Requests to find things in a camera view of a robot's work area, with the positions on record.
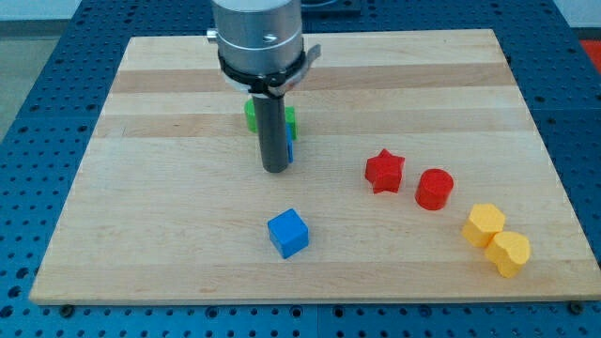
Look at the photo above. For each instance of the red cylinder block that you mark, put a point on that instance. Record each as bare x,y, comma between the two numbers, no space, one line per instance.
434,189

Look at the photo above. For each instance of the yellow heart block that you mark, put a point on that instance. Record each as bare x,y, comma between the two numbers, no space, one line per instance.
509,252

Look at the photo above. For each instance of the green block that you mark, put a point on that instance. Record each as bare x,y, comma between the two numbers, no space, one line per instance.
290,118

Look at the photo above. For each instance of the yellow hexagon block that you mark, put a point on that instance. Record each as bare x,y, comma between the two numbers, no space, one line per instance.
483,223

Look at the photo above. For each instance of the blue triangle block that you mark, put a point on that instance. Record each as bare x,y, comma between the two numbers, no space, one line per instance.
289,143

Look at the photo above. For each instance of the black clamp ring mount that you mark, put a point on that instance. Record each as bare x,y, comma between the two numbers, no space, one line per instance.
273,85

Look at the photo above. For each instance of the wooden board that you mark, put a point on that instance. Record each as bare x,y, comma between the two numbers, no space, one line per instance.
170,203

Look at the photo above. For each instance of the red star block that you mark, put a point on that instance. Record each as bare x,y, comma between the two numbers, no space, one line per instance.
385,172

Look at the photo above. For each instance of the blue cube block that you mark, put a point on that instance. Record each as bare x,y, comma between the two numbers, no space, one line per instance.
288,233

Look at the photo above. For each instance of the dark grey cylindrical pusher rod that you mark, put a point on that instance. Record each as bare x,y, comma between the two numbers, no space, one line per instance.
271,129

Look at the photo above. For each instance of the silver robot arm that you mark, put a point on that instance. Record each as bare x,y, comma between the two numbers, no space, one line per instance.
261,52

